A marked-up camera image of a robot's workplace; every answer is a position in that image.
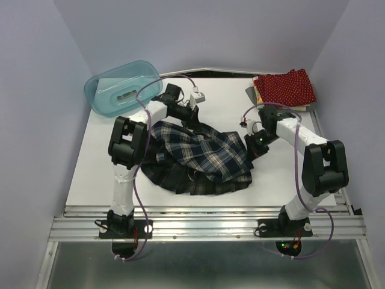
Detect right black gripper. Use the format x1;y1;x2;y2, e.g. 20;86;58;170
244;128;280;162

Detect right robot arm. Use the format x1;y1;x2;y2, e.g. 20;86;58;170
240;103;349;238

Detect grey tray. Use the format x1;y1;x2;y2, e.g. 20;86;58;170
245;87;316;112

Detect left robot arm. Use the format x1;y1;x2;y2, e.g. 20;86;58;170
100;84;205;238

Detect navy plaid skirt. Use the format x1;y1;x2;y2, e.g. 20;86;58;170
141;121;254;196

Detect orange floral folded skirt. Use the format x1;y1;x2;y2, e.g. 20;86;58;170
253;86;312;111

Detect teal plastic basket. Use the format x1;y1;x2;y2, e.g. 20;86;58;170
84;60;163;117

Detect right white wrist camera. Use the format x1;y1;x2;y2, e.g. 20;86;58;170
239;117;262;135

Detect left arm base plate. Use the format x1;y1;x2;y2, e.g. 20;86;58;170
94;219;153;240

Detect red polka dot skirt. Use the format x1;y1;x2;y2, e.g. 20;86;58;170
253;69;317;107

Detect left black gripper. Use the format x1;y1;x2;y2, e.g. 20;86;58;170
169;101;202;131

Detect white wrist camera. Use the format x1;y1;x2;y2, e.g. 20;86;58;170
239;117;262;135
188;92;206;110

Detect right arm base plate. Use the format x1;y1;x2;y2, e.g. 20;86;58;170
254;218;313;238

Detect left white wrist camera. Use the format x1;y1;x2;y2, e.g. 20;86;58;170
188;92;206;110

